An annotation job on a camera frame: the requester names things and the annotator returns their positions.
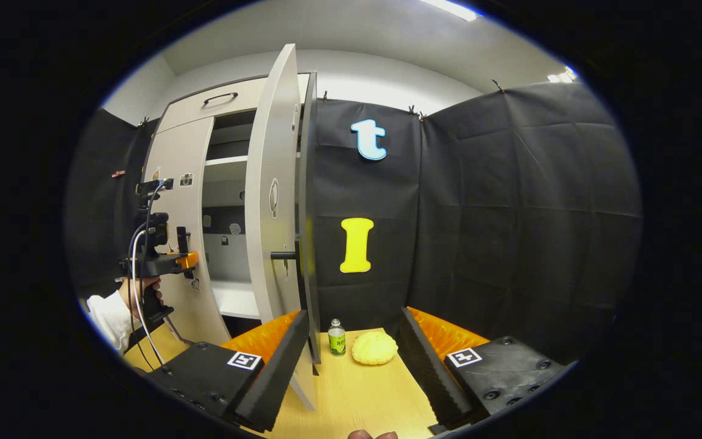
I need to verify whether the beige camera-sticker cabinet door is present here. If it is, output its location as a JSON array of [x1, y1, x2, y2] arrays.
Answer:
[[143, 116, 233, 348]]

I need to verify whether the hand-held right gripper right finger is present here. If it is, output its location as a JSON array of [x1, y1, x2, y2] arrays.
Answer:
[[400, 307, 571, 435]]

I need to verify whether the yellow bumpy bun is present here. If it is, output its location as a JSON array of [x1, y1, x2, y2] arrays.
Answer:
[[351, 330, 399, 366]]

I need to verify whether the beige headphone-sticker cabinet door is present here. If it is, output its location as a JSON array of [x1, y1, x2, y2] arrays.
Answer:
[[244, 43, 316, 412]]

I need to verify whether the black backdrop cloth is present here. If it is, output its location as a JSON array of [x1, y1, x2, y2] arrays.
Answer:
[[65, 79, 643, 366]]

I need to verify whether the beige double-door shoe cabinet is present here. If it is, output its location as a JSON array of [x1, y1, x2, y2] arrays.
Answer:
[[141, 72, 322, 365]]

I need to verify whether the small green label bottle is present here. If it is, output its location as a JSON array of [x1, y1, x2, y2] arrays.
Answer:
[[328, 318, 347, 357]]

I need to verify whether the black straight door handle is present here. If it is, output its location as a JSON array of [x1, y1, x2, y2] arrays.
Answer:
[[270, 237, 302, 286], [175, 226, 199, 280]]

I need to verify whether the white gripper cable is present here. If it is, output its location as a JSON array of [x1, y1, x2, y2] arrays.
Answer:
[[130, 186, 168, 366]]

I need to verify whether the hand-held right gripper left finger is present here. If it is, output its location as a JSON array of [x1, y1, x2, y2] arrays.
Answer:
[[144, 310, 310, 434]]

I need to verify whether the white cabinet shelf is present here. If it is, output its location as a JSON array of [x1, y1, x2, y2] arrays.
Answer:
[[211, 279, 261, 321], [205, 155, 248, 182]]

